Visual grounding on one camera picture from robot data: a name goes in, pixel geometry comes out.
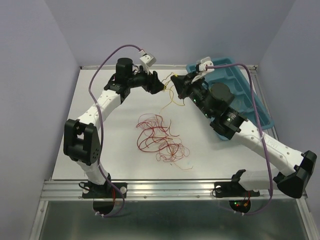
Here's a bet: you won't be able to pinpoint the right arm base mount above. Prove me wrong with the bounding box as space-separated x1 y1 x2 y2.
211 169 260 198

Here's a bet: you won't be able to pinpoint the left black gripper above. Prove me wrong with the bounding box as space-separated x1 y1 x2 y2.
126 64 166 95

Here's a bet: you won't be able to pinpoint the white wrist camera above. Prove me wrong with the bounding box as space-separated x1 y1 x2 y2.
139 49 157 74
191 56 215 84

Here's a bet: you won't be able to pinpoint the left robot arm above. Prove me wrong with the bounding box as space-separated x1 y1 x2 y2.
63 53 165 197

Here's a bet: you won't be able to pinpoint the purple cable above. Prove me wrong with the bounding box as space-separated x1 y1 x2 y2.
88 44 147 218
207 62 273 217

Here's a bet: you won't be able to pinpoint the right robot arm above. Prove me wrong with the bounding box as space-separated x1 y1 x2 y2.
170 72 317 199

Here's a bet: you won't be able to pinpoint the teal plastic tray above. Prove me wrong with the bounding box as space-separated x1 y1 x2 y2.
185 56 274 142

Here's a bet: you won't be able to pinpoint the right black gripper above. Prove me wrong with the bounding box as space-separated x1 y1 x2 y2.
170 70 214 119

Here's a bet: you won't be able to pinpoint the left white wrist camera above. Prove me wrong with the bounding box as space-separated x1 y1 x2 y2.
139 49 157 74

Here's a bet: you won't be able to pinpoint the aluminium rail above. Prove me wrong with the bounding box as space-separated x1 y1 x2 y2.
39 177 307 201

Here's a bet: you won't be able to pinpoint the thick red wire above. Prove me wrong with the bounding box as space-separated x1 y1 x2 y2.
136 119 181 152

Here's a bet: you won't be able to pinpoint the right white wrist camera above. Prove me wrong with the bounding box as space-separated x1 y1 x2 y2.
191 56 215 84

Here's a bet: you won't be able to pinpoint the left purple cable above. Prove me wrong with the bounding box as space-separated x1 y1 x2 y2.
88 44 147 218

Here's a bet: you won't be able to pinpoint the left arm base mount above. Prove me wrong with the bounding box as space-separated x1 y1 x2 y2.
78 181 122 199

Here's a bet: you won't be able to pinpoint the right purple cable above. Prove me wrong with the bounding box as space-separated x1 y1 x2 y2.
207 62 273 217

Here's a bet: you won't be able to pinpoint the red yellow wires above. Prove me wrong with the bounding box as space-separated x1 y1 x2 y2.
136 112 195 172

